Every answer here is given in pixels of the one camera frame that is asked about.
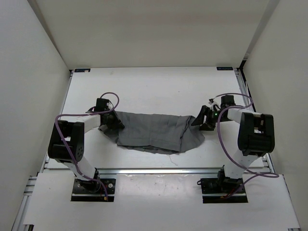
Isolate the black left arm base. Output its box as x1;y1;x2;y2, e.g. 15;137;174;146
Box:
71;178;116;202

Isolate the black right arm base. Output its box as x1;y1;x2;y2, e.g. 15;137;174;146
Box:
197;170;248;204

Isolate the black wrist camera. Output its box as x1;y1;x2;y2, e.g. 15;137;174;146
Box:
87;98;114;113
209;95;236;111

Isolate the grey pleated skirt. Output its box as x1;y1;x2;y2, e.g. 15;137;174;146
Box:
99;112;205;154

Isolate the white front cover panel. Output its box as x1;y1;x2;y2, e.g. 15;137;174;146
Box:
24;173;299;231

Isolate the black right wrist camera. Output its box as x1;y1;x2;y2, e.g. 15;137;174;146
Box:
209;95;236;111

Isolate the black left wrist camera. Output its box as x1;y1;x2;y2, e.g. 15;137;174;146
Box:
87;98;114;113

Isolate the blue left corner label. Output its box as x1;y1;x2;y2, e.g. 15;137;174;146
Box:
74;68;91;73

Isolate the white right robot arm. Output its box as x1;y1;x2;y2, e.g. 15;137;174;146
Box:
192;105;275;193

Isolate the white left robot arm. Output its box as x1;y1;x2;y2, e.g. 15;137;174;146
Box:
48;111;125;193

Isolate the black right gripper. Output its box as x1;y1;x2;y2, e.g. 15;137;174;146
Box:
191;105;232;131

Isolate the blue right corner label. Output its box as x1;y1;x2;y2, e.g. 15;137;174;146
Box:
217;66;233;71

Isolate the blue corner label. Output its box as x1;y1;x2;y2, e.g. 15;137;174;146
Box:
217;66;233;71
74;68;91;73

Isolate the aluminium table edge rail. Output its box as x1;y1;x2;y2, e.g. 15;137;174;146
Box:
41;167;270;175

